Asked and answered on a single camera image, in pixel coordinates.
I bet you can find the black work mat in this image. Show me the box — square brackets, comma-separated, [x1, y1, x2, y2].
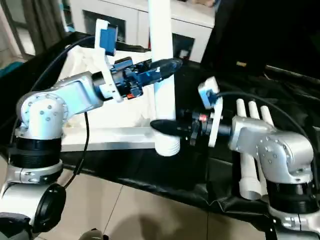
[0, 31, 320, 226]

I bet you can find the white plastic table leg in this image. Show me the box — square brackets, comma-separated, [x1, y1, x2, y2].
[248, 100, 270, 196]
[147, 0, 181, 157]
[259, 105, 275, 127]
[236, 98, 262, 201]

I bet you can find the black backdrop cloth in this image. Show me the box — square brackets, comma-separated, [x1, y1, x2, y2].
[201, 0, 320, 79]

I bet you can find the teal fabric object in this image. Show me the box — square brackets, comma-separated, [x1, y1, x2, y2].
[0, 61, 26, 77]

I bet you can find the white glass-door cabinet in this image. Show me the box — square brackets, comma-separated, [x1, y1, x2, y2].
[68, 0, 216, 64]

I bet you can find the white plastic table top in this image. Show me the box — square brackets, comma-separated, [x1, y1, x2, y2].
[59, 44, 161, 152]

